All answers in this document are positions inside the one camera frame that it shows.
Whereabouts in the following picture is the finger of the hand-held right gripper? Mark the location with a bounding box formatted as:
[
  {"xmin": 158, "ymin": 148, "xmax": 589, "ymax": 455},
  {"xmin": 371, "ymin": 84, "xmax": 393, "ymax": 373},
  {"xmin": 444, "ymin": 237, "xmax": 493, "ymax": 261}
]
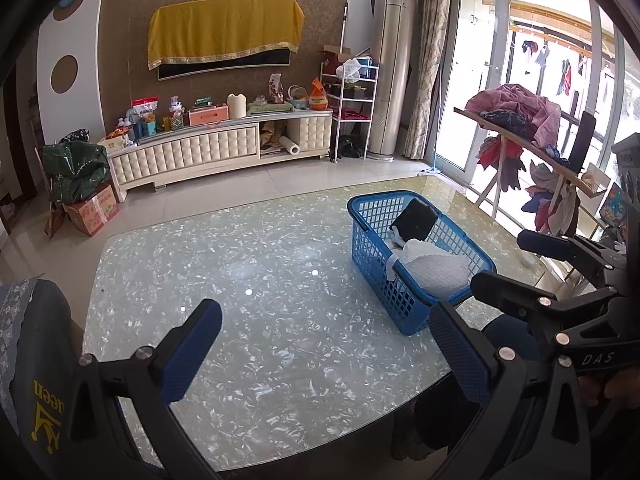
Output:
[
  {"xmin": 516, "ymin": 229, "xmax": 626, "ymax": 281},
  {"xmin": 471, "ymin": 270, "xmax": 616, "ymax": 341}
]

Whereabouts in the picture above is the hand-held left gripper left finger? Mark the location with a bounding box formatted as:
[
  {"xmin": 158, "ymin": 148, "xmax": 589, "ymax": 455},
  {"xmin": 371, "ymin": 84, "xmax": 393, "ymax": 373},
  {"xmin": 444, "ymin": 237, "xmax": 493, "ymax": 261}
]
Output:
[{"xmin": 60, "ymin": 298, "xmax": 223, "ymax": 466}]

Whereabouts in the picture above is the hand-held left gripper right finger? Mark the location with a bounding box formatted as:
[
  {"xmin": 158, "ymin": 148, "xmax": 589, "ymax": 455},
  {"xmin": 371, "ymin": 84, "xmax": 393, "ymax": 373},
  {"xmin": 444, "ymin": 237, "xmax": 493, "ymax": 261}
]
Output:
[{"xmin": 427, "ymin": 301, "xmax": 591, "ymax": 480}]

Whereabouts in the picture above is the white waffle towel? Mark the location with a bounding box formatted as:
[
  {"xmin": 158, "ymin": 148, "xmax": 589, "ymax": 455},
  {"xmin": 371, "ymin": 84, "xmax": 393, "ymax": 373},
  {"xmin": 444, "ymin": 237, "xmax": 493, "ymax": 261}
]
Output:
[{"xmin": 395, "ymin": 239, "xmax": 476, "ymax": 297}]

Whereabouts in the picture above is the blue plastic basket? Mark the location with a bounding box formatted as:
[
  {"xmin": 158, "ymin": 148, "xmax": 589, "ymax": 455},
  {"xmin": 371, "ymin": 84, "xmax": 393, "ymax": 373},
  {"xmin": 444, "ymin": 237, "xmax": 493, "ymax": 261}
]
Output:
[{"xmin": 347, "ymin": 191, "xmax": 498, "ymax": 337}]

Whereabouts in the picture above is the person's right hand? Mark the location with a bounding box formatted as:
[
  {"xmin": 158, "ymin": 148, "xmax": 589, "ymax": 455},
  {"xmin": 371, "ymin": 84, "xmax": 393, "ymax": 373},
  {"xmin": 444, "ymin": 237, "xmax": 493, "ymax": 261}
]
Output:
[{"xmin": 577, "ymin": 362, "xmax": 640, "ymax": 403}]

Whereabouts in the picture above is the clothes drying rack with garments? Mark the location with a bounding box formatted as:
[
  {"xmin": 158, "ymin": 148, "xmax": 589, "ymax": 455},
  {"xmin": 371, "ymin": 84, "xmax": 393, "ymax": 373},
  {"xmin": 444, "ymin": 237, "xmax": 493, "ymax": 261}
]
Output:
[{"xmin": 475, "ymin": 135, "xmax": 583, "ymax": 238}]

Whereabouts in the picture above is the wooden drying rack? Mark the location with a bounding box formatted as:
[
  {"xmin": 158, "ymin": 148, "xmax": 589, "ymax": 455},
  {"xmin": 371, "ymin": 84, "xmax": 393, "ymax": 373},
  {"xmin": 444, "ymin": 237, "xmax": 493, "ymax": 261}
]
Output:
[{"xmin": 454, "ymin": 105, "xmax": 608, "ymax": 241}]

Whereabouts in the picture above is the pink clothes pile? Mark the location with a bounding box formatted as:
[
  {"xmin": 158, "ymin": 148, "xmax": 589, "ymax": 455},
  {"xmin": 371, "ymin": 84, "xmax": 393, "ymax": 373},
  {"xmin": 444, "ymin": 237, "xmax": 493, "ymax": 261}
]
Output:
[{"xmin": 465, "ymin": 84, "xmax": 562, "ymax": 148}]

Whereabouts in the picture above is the hanging laundry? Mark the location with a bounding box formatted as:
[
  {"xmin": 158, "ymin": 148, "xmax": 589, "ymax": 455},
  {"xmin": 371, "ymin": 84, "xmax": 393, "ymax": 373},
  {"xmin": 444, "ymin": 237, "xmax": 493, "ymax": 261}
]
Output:
[{"xmin": 520, "ymin": 37, "xmax": 616, "ymax": 98}]

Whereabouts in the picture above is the pink print cardboard box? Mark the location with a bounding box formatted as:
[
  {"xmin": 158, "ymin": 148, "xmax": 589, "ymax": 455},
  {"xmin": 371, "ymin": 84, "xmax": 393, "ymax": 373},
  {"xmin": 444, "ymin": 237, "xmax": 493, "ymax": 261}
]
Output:
[{"xmin": 62, "ymin": 182, "xmax": 121, "ymax": 237}]

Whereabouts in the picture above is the glass sliding door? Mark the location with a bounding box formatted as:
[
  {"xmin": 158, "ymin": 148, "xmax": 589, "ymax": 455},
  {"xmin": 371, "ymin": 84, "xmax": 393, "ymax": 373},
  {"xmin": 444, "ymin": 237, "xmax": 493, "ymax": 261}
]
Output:
[{"xmin": 435, "ymin": 0, "xmax": 516, "ymax": 176}]

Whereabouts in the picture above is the cream tufted TV cabinet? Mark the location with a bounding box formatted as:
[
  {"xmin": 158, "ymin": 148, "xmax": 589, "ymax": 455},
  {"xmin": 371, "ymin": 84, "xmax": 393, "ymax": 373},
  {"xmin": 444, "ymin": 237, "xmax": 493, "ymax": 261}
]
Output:
[{"xmin": 107, "ymin": 109, "xmax": 335, "ymax": 192}]

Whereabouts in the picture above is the black bag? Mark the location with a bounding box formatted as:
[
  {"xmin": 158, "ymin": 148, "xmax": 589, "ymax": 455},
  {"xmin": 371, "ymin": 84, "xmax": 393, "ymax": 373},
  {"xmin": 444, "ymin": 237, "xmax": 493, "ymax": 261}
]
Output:
[{"xmin": 337, "ymin": 136, "xmax": 368, "ymax": 160}]

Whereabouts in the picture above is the green plastic bag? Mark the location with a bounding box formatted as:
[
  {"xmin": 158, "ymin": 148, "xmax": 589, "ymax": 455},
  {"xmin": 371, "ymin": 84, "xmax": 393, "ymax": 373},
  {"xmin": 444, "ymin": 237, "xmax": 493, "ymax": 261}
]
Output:
[{"xmin": 41, "ymin": 141, "xmax": 111, "ymax": 205}]

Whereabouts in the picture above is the patterned curtain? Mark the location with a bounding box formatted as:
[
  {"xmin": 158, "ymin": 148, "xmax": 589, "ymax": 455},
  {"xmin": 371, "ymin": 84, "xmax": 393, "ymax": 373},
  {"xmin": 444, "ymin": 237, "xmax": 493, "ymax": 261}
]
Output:
[{"xmin": 402, "ymin": 0, "xmax": 453, "ymax": 161}]

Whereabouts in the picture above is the pink tissue box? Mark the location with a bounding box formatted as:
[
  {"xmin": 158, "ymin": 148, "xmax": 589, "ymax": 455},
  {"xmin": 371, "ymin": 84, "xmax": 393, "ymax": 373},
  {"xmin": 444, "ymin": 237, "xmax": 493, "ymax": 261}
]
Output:
[{"xmin": 188, "ymin": 103, "xmax": 230, "ymax": 127}]

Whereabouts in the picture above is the standing air conditioner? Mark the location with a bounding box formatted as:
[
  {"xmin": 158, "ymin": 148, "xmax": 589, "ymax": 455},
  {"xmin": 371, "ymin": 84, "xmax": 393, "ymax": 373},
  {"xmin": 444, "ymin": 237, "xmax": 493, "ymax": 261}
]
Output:
[{"xmin": 367, "ymin": 0, "xmax": 418, "ymax": 161}]

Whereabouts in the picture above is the red white snack bag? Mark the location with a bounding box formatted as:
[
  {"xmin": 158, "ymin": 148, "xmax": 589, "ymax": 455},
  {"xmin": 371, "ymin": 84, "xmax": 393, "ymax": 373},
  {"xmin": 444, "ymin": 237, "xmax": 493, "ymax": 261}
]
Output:
[{"xmin": 131, "ymin": 97, "xmax": 160, "ymax": 123}]

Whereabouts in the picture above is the white metal shelf rack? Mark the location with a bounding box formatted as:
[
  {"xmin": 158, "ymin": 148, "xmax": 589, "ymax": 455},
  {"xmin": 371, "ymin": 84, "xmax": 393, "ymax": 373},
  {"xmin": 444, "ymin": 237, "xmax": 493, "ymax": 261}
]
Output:
[{"xmin": 320, "ymin": 57, "xmax": 378, "ymax": 163}]

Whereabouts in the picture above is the orange bag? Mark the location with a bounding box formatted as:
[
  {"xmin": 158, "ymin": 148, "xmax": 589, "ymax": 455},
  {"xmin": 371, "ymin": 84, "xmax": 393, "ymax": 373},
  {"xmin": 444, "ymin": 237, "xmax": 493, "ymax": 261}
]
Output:
[{"xmin": 309, "ymin": 77, "xmax": 330, "ymax": 111}]

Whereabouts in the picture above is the white plastic bag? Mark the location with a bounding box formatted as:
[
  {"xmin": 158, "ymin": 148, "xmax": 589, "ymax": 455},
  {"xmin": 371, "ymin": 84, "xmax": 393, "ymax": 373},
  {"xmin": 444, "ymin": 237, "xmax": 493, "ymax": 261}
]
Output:
[{"xmin": 335, "ymin": 57, "xmax": 362, "ymax": 82}]

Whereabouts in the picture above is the open cardboard box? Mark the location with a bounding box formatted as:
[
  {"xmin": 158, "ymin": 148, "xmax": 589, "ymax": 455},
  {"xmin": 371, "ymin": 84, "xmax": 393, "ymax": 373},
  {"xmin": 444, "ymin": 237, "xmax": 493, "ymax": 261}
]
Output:
[{"xmin": 320, "ymin": 45, "xmax": 353, "ymax": 76}]

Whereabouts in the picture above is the black television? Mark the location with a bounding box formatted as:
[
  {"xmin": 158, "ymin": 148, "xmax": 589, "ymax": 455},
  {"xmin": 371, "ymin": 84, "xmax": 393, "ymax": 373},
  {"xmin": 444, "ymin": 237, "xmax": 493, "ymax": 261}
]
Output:
[{"xmin": 157, "ymin": 50, "xmax": 291, "ymax": 82}]

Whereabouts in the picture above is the yellow cloth cover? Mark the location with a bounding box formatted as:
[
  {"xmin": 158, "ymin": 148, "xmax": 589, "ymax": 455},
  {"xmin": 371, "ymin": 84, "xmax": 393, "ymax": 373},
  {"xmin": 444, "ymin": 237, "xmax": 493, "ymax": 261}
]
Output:
[{"xmin": 147, "ymin": 0, "xmax": 305, "ymax": 71}]

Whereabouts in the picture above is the brown round wall disc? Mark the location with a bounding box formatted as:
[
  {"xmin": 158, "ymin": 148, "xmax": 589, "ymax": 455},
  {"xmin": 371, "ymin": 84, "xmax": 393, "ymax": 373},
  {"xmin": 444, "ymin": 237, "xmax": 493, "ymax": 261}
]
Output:
[{"xmin": 50, "ymin": 55, "xmax": 79, "ymax": 95}]

